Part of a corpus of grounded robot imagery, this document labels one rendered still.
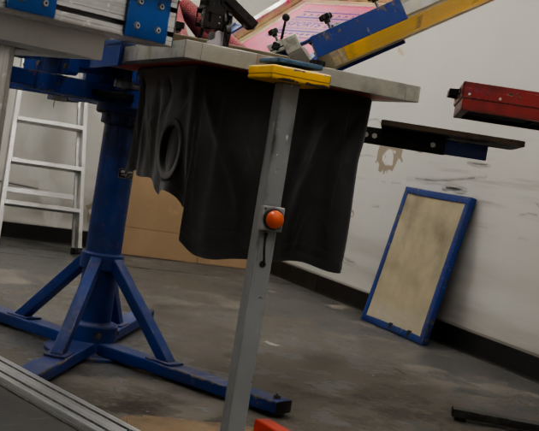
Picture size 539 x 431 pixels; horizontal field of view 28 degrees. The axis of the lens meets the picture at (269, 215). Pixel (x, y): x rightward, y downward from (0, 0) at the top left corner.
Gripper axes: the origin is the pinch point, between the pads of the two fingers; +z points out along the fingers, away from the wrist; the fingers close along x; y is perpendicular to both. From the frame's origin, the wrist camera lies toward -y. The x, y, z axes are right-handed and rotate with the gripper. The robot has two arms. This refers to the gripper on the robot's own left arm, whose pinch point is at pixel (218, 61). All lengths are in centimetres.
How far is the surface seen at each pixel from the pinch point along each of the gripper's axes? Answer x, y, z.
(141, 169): 15.0, 21.8, 31.5
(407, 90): 60, -25, 3
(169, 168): 40, 23, 29
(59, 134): -413, -49, 33
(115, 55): 8.0, 30.9, 3.6
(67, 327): -58, 17, 88
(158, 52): 42, 30, 4
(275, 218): 84, 14, 35
